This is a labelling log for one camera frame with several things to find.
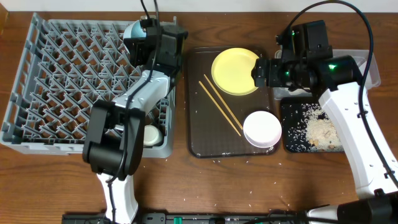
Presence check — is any light blue bowl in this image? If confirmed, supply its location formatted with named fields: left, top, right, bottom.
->
left=123, top=21, right=146, bottom=42

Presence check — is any rice food waste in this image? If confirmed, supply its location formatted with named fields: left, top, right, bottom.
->
left=287, top=104, right=343, bottom=152

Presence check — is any pink bowl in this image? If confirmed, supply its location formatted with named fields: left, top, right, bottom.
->
left=243, top=111, right=282, bottom=148

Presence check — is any white cup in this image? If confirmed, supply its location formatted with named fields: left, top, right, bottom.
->
left=144, top=125, right=164, bottom=147

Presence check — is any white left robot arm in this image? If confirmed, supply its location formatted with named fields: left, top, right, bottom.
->
left=82, top=17, right=188, bottom=223

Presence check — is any black waste tray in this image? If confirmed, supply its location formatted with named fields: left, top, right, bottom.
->
left=280, top=96, right=346, bottom=154

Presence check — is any grey dishwasher rack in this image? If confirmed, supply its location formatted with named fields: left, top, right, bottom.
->
left=0, top=12, right=180, bottom=159

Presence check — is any clear plastic bin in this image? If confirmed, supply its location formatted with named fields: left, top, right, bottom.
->
left=273, top=49, right=381, bottom=100

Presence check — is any wooden chopstick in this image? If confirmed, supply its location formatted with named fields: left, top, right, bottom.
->
left=198, top=81, right=241, bottom=137
left=203, top=74, right=243, bottom=130

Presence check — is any yellow plate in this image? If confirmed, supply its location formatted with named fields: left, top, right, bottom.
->
left=211, top=48, right=259, bottom=96

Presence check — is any dark brown serving tray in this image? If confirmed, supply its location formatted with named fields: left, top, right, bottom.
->
left=183, top=47, right=281, bottom=159

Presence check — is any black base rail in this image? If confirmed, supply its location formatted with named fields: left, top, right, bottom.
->
left=61, top=210, right=306, bottom=224

